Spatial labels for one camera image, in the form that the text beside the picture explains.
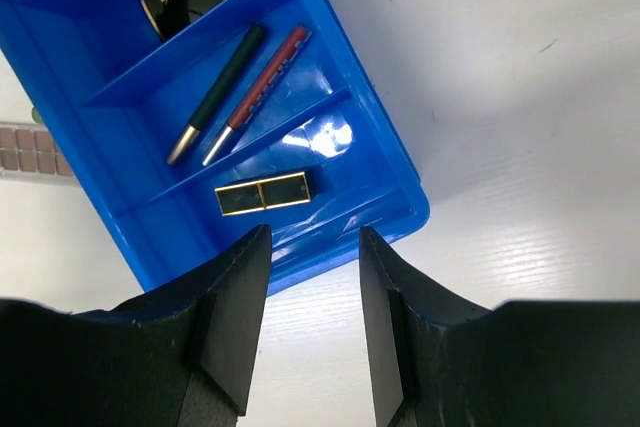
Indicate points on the clear eyeshadow palette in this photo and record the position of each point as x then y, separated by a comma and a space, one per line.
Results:
29, 153

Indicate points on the green gold mascara pen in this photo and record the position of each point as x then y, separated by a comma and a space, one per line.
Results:
217, 93

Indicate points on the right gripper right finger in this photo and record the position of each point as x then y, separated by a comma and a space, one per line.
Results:
394, 296

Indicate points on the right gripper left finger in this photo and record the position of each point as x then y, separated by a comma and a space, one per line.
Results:
182, 354

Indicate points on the green small tube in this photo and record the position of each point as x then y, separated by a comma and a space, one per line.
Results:
36, 116

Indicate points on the blue plastic organizer bin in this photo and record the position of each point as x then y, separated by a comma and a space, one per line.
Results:
116, 98

